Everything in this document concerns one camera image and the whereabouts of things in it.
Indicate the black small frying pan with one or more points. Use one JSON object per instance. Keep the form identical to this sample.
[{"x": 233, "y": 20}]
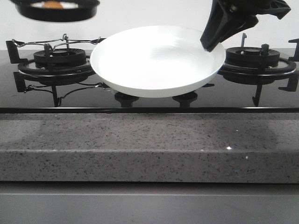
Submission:
[{"x": 86, "y": 10}]

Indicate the white round plate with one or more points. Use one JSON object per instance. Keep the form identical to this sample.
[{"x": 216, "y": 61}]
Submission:
[{"x": 156, "y": 61}]

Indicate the black left gas burner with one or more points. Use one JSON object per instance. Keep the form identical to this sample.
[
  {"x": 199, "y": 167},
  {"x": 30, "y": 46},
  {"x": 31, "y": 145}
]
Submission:
[{"x": 61, "y": 58}]

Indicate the black glass gas cooktop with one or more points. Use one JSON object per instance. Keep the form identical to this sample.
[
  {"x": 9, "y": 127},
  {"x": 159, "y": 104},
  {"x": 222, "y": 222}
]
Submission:
[{"x": 25, "y": 88}]

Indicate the black right gas burner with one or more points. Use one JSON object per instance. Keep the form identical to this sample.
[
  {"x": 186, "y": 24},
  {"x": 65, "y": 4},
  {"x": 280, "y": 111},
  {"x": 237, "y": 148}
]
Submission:
[{"x": 251, "y": 57}]

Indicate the black left burner pan support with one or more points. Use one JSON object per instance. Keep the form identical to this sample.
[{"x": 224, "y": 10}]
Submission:
[{"x": 28, "y": 67}]

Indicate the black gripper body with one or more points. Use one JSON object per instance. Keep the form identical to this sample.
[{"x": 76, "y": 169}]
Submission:
[{"x": 278, "y": 8}]

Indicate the fried egg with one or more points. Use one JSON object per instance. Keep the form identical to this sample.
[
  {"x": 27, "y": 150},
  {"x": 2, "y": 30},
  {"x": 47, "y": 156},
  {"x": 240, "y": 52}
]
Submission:
[{"x": 53, "y": 4}]

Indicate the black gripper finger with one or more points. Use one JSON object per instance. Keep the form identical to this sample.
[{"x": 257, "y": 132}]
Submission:
[
  {"x": 226, "y": 25},
  {"x": 217, "y": 9}
]

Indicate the black gas burner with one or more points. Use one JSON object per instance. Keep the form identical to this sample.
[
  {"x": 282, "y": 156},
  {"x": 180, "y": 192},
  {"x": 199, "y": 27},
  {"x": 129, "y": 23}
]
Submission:
[
  {"x": 251, "y": 57},
  {"x": 61, "y": 58}
]

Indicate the chrome wire pan reducer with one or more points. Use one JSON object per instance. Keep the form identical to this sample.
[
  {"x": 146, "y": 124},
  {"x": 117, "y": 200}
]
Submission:
[{"x": 65, "y": 40}]

